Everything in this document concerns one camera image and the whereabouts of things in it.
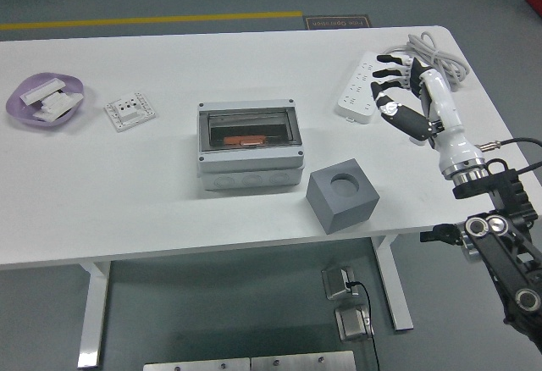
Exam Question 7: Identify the dark floor sign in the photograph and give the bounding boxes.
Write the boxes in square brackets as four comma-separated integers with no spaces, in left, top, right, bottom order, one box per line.
[302,14,372,31]

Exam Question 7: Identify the grey metal plate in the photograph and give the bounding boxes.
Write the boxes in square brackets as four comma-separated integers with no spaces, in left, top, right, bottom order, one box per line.
[142,357,251,371]

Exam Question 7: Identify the white table leg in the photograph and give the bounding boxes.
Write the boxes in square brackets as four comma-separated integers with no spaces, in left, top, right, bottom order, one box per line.
[372,235,415,332]
[76,260,112,368]

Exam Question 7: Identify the black floor cable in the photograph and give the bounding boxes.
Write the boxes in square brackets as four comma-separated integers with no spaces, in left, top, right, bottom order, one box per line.
[345,280,381,371]

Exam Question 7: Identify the long white plastic bar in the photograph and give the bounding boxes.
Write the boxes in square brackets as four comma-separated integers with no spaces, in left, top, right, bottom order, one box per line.
[19,77,67,105]

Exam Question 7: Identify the pale grey power cord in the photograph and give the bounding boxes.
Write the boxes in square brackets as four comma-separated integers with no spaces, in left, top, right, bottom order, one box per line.
[383,32,471,92]

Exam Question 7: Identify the white power strip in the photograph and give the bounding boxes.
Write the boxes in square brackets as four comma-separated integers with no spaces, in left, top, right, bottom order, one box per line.
[336,51,398,125]

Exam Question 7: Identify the white plastic block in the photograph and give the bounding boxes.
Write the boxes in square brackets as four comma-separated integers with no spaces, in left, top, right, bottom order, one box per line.
[41,91,86,114]

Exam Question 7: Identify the small white plastic piece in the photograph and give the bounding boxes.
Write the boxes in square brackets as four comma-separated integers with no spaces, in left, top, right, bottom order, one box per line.
[32,107,60,123]

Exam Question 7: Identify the grey electrical enclosure box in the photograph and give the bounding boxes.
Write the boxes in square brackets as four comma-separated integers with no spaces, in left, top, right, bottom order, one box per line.
[196,98,307,191]

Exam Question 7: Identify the metal floor socket box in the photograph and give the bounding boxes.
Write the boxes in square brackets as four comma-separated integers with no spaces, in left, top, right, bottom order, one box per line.
[334,305,374,342]
[320,265,357,302]

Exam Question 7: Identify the transparent hinged box lid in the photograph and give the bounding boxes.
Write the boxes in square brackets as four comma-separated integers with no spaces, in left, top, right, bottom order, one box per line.
[206,108,298,150]

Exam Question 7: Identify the square white socket panel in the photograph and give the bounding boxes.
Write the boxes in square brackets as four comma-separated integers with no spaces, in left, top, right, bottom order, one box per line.
[104,91,159,134]

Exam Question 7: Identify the purple bowl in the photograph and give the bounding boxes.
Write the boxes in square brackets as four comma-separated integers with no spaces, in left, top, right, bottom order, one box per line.
[5,72,87,128]

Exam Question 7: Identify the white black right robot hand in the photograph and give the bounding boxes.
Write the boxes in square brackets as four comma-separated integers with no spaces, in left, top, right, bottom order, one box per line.
[369,52,487,176]

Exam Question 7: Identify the grey cube with round hole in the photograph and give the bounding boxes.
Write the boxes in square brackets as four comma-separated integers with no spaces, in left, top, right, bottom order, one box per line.
[305,158,380,235]

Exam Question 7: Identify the orange cylinder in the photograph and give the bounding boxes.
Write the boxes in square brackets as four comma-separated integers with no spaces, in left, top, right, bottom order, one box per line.
[224,135,267,147]

